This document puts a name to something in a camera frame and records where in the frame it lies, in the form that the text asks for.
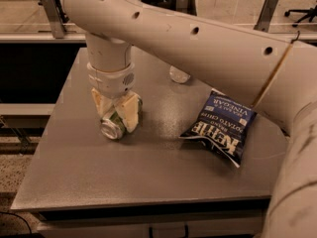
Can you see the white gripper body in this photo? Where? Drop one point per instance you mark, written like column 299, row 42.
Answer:
column 111, row 82

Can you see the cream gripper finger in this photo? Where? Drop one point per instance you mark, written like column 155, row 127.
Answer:
column 127, row 108
column 102, row 103

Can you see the green soda can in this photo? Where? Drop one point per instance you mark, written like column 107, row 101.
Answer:
column 112, row 125

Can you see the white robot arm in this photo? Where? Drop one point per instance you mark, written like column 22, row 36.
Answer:
column 276, row 76

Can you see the clear plastic water bottle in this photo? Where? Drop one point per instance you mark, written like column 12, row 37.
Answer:
column 178, row 75

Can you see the blue kettle chips bag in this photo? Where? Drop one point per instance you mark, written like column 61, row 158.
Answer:
column 222, row 126

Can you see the left metal rail bracket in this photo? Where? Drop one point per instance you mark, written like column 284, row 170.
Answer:
column 54, row 18

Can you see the metal rail bracket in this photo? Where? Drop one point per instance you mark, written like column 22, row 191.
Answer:
column 266, row 15
column 181, row 5
column 54, row 18

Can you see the middle metal rail bracket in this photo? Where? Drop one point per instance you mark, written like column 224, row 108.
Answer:
column 181, row 5

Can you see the right metal rail bracket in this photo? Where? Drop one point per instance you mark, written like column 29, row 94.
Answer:
column 266, row 15

